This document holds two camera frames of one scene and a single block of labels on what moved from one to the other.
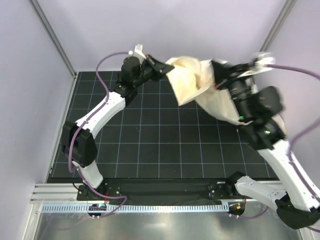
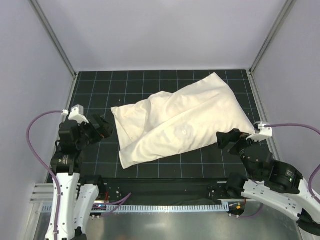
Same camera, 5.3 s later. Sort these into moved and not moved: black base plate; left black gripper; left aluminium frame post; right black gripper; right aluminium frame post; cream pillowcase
Moved: cream pillowcase; right black gripper; left black gripper
Not moved: right aluminium frame post; left aluminium frame post; black base plate
